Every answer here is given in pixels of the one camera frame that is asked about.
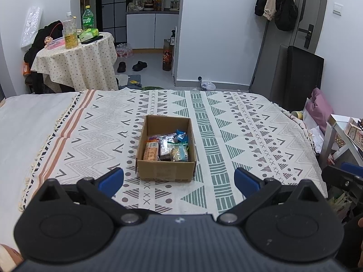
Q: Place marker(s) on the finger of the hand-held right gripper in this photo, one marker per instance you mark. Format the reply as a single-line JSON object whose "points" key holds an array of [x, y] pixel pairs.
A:
{"points": [[353, 168], [333, 175]]}

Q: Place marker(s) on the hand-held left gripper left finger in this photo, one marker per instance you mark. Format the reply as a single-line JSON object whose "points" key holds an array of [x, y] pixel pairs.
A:
{"points": [[112, 181]]}

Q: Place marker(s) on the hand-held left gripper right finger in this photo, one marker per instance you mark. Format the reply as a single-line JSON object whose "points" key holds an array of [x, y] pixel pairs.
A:
{"points": [[246, 181]]}

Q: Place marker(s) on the orange cookie packet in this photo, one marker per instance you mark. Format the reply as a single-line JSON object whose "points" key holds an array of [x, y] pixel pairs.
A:
{"points": [[150, 150]]}

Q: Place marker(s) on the brown cardboard box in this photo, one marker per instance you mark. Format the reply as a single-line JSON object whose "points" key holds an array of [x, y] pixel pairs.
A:
{"points": [[164, 171]]}

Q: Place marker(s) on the white blue long snack packet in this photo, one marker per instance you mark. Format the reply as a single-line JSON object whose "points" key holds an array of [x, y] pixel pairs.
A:
{"points": [[167, 139]]}

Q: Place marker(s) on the clear green-edged snack packet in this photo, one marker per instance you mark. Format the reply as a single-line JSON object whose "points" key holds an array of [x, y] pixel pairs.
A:
{"points": [[178, 152]]}

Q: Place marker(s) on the blue wafer packet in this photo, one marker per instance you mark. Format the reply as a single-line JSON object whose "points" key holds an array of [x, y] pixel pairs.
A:
{"points": [[181, 136]]}

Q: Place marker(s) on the patterned box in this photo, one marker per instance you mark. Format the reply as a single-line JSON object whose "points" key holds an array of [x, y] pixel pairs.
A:
{"points": [[354, 129]]}

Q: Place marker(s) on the white side table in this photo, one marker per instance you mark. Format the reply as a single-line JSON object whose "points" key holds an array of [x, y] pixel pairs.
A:
{"points": [[330, 136]]}

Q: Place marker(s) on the white plastic bag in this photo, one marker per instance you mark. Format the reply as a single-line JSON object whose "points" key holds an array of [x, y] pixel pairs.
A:
{"points": [[314, 136]]}

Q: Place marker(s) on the printed blanket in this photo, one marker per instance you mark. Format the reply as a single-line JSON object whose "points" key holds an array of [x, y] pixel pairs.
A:
{"points": [[241, 124]]}

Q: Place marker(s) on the pink pillow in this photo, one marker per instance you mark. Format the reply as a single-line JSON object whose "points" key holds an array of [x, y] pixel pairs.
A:
{"points": [[319, 107]]}

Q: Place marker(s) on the tape roll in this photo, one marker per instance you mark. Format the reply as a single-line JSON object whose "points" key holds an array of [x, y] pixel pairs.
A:
{"points": [[298, 114]]}

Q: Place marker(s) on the dark leaning panel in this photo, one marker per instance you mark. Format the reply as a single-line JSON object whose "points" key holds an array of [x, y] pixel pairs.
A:
{"points": [[305, 79]]}

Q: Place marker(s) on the grey floor mat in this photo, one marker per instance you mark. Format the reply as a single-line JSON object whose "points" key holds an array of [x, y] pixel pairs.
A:
{"points": [[133, 81]]}

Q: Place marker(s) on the crumpled white floor bag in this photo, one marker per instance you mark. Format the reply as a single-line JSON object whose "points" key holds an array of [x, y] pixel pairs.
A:
{"points": [[208, 85]]}

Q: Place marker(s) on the white floor mat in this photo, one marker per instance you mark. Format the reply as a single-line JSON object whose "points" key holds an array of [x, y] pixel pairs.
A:
{"points": [[120, 78]]}

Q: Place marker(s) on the white bed sheet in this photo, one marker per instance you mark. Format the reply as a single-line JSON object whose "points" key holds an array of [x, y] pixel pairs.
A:
{"points": [[25, 124]]}

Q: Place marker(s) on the black slipper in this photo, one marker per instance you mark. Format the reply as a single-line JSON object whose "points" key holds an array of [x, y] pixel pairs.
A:
{"points": [[139, 65], [121, 67]]}

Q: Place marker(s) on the round table with dotted cloth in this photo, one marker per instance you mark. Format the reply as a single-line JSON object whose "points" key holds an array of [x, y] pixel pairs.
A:
{"points": [[76, 62]]}

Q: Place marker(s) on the pack of water bottles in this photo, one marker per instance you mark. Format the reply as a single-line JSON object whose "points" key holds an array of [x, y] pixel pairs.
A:
{"points": [[124, 50]]}

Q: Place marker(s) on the dark oil bottle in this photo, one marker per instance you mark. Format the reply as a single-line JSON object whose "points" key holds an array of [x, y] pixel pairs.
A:
{"points": [[166, 58]]}

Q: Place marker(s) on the orange box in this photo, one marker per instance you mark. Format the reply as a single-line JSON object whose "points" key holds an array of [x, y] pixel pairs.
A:
{"points": [[26, 69]]}

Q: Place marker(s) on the black flat notebook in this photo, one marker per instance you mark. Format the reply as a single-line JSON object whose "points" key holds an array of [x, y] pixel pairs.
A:
{"points": [[95, 39]]}

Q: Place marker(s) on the pink pencil case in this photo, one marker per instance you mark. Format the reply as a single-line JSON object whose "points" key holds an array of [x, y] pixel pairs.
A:
{"points": [[56, 44]]}

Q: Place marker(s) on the green tissue pack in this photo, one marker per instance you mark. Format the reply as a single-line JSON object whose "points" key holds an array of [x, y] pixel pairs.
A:
{"points": [[89, 34]]}

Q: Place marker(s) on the clear bottle with yellow liquid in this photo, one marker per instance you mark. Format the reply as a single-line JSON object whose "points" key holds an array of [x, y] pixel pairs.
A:
{"points": [[71, 34]]}

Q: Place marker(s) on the white kitchen cabinet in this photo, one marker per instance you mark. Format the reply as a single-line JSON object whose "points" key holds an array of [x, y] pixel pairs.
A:
{"points": [[141, 31]]}

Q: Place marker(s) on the small doll figure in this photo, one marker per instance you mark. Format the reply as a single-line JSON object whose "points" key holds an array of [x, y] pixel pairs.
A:
{"points": [[49, 40]]}

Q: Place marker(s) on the dark jacket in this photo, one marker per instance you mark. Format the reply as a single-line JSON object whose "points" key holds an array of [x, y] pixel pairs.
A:
{"points": [[35, 45]]}

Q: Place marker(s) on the black spray bottle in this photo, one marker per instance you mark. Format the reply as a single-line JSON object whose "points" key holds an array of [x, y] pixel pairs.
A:
{"points": [[172, 36]]}

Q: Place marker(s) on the green soda bottle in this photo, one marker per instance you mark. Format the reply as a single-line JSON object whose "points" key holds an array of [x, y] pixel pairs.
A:
{"points": [[88, 19]]}

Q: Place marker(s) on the black grid door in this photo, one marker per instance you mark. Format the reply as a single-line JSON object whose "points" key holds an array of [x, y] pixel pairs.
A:
{"points": [[113, 14]]}

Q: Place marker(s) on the grey entrance door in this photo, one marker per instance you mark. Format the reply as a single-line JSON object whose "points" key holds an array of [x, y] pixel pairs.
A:
{"points": [[314, 5]]}

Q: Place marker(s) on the hanging black bag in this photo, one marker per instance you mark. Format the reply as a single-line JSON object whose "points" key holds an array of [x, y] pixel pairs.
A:
{"points": [[286, 14]]}

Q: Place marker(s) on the white bubble wrap sheet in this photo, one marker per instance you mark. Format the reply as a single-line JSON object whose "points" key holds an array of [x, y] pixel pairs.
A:
{"points": [[31, 25]]}

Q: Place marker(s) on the white light switch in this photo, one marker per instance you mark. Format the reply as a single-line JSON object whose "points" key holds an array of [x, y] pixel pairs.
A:
{"points": [[337, 9]]}

